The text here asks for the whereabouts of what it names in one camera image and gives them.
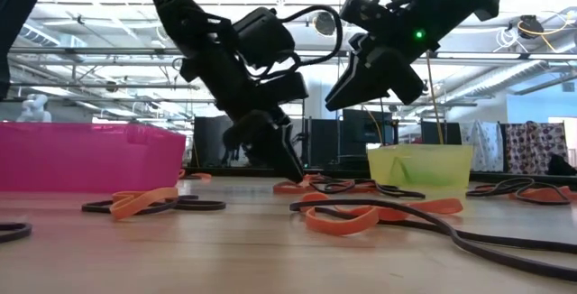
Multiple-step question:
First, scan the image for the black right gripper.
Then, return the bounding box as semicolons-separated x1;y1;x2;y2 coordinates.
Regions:
324;14;443;113

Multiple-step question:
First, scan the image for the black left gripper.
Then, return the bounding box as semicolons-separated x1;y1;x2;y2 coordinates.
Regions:
179;36;310;185

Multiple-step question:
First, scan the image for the green rubber band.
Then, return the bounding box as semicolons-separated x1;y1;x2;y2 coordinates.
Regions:
388;155;414;188

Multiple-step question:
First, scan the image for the black partition panel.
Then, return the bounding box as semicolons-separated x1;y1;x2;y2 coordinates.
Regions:
421;121;463;146
309;118;340;169

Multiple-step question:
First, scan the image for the black monitor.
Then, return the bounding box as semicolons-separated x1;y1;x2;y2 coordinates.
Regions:
341;109;398;169

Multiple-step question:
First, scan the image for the dark grey curtain panel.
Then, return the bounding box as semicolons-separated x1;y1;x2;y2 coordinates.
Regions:
193;115;226;169

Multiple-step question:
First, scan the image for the yellow translucent plastic basket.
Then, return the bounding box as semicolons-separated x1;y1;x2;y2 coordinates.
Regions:
367;143;474;191

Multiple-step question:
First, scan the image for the white patterned cloth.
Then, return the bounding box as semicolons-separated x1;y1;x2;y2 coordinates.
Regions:
459;121;505;172

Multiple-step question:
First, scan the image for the dotted patterned cloth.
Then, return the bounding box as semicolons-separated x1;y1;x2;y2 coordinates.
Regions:
503;122;570;176

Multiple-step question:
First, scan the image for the red translucent plastic basket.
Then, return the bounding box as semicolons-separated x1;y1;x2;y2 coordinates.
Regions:
0;121;188;195

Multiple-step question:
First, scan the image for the black bag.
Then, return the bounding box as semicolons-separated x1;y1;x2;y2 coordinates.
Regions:
547;153;577;177

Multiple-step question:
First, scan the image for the white humanoid figure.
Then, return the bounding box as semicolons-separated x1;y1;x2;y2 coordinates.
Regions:
15;94;53;124

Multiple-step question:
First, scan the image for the yellow hanging cable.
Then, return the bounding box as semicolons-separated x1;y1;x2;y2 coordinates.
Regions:
426;52;445;146

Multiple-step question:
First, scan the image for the black left wrist camera cable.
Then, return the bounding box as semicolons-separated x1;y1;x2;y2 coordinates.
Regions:
278;4;344;69

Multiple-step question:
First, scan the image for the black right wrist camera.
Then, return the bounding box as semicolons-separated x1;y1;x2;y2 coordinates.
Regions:
339;0;394;32

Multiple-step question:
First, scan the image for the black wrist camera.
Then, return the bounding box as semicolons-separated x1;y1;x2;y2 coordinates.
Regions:
339;0;394;32
233;6;298;68

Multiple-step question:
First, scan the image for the black ceiling cable reel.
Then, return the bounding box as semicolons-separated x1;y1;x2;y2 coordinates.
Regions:
314;11;338;38
517;14;545;41

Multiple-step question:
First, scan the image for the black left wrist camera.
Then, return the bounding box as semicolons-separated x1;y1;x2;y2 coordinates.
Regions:
233;6;298;68

